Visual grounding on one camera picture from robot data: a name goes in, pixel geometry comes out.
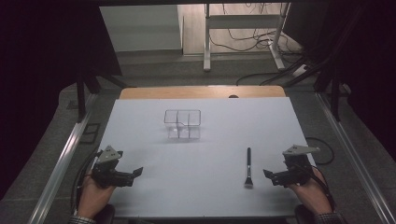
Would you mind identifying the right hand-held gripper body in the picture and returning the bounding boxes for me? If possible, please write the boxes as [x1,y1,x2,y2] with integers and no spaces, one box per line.
[281,144,321,188]

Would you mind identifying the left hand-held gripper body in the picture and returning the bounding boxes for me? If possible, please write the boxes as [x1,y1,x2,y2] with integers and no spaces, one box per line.
[92,145,134,189]

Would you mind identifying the black makeup brush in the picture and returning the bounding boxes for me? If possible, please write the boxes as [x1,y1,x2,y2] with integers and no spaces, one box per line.
[244,147,254,189]

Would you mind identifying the clear plastic organizer box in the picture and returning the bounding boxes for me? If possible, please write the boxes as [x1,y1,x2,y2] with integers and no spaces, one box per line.
[163,108,202,140]

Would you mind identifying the person's right hand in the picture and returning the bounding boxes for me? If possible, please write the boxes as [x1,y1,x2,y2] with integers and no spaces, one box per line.
[288,167,333,217]

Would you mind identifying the black metal stand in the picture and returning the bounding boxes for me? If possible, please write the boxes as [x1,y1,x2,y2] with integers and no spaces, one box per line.
[75,71,129,123]
[313,62,353,122]

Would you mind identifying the white power strip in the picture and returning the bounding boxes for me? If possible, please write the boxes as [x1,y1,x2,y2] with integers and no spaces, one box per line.
[291,63,310,78]

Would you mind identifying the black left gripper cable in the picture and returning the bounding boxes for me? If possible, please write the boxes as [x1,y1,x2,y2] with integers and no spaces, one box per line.
[70,151,101,213]

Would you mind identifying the black square floor frame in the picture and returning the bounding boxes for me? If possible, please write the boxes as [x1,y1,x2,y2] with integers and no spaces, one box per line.
[78,122,102,145]

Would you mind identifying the aluminium rail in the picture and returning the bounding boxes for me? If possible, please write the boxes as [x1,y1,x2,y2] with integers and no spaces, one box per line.
[27,92,99,224]
[315,91,396,224]

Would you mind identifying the black floor cables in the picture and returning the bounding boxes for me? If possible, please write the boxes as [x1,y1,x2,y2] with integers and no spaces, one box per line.
[207,3,312,87]

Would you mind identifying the white metal desk frame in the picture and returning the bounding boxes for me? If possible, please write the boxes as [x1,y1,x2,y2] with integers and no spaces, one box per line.
[203,3,292,73]

